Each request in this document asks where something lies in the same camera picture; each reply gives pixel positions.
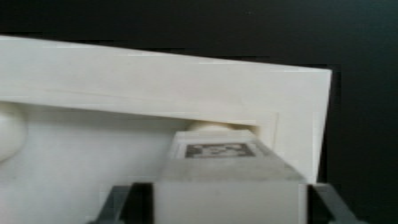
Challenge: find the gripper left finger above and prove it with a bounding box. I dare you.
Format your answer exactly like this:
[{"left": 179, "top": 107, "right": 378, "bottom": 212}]
[{"left": 86, "top": 186, "right": 129, "bottom": 224}]

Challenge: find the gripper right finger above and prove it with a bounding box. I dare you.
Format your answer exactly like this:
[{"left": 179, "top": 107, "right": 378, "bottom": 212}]
[{"left": 310, "top": 183, "right": 369, "bottom": 224}]

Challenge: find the white leg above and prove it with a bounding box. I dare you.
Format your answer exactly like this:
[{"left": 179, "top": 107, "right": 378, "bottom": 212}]
[{"left": 152, "top": 122, "right": 307, "bottom": 224}]

